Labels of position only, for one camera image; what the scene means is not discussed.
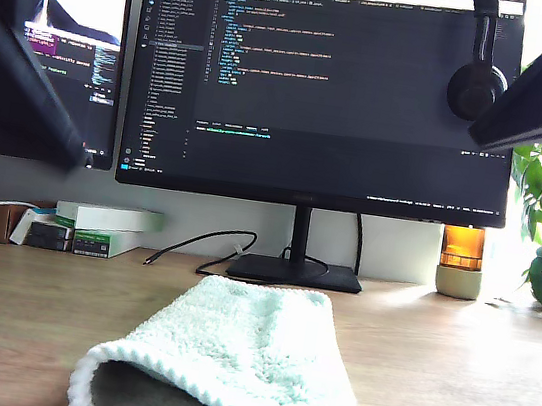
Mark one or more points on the black over-ear headphones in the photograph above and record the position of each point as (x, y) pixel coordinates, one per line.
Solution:
(473, 90)

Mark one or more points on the green and white box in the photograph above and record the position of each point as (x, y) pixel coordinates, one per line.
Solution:
(94, 243)

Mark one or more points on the small black box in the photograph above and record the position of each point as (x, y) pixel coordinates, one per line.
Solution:
(48, 243)
(51, 231)

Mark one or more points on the black monitor with video window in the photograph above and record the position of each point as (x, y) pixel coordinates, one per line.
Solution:
(83, 65)

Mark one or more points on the wide black code monitor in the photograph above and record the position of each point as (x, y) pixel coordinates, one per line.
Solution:
(338, 121)

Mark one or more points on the mint green fluffy tea towel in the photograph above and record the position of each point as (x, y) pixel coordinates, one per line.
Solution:
(240, 350)

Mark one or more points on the long white box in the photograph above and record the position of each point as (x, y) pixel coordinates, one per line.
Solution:
(107, 218)

